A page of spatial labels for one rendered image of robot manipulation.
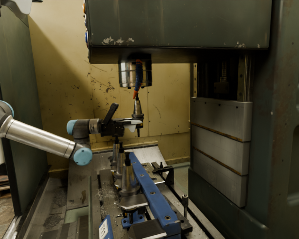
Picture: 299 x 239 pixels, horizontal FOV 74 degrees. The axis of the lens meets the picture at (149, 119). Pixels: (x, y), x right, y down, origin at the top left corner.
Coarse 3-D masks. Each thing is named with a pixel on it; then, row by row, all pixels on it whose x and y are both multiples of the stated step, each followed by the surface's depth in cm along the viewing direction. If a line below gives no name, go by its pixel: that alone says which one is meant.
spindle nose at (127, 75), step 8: (120, 64) 88; (128, 64) 86; (144, 64) 87; (120, 72) 89; (128, 72) 86; (136, 72) 86; (144, 72) 87; (120, 80) 90; (128, 80) 87; (144, 80) 88
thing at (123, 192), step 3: (120, 186) 56; (138, 186) 56; (120, 189) 56; (135, 189) 55; (138, 189) 55; (120, 192) 54; (123, 192) 53; (126, 192) 53; (129, 192) 53; (132, 192) 53; (135, 192) 54; (138, 192) 55; (120, 195) 56; (123, 195) 53; (126, 195) 53; (129, 195) 53; (132, 195) 53; (120, 198) 54
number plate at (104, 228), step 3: (105, 222) 82; (102, 225) 83; (105, 225) 80; (99, 228) 83; (102, 228) 81; (105, 228) 79; (99, 231) 81; (102, 231) 79; (105, 231) 77; (99, 234) 80; (102, 234) 78; (105, 234) 76; (99, 237) 79; (102, 237) 77
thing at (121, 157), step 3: (120, 153) 64; (123, 153) 64; (117, 156) 65; (120, 156) 64; (123, 156) 64; (117, 159) 65; (120, 159) 64; (123, 159) 64; (117, 162) 65; (120, 162) 64; (123, 162) 64; (117, 165) 65; (120, 165) 64; (117, 168) 65; (120, 168) 64; (117, 171) 65; (120, 171) 64
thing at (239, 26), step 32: (96, 0) 55; (128, 0) 57; (160, 0) 60; (192, 0) 63; (224, 0) 66; (256, 0) 70; (96, 32) 56; (128, 32) 59; (160, 32) 61; (192, 32) 64; (224, 32) 68; (256, 32) 72
